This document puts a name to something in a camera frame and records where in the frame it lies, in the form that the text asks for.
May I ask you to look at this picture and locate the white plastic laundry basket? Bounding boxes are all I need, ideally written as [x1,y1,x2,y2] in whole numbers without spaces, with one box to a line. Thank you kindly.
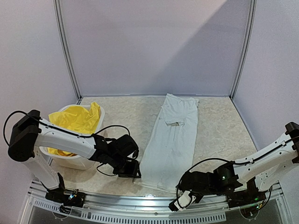
[40,105,105,170]

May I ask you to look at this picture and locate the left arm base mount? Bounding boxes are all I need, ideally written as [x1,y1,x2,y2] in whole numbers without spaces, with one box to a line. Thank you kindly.
[42,173,87,208]

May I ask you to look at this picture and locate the white t-shirt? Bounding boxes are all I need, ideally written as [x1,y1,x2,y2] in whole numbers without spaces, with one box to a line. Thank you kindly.
[134,94,199,193]

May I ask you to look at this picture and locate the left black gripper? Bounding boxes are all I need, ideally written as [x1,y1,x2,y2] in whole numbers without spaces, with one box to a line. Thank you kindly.
[109,154,142,179]

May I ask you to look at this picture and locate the front aluminium rail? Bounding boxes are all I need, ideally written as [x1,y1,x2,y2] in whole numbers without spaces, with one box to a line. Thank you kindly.
[20,181,292,224]

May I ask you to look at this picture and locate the yellow garment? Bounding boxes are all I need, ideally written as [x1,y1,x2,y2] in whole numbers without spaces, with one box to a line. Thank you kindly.
[47,101,101,156]

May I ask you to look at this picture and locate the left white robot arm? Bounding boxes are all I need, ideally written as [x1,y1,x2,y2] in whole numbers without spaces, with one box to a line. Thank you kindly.
[4,110,141,203]

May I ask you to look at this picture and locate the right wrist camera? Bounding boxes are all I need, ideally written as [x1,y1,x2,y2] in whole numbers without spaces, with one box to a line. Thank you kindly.
[168,191,196,211]

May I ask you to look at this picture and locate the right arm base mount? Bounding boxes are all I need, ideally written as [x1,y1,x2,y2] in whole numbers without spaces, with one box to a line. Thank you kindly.
[227,186,273,210]

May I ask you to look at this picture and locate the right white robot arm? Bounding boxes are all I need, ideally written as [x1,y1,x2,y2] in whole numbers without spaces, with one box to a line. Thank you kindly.
[174,122,299,210]

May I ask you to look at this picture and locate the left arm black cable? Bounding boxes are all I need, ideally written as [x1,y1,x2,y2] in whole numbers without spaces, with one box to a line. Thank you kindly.
[2,110,31,147]

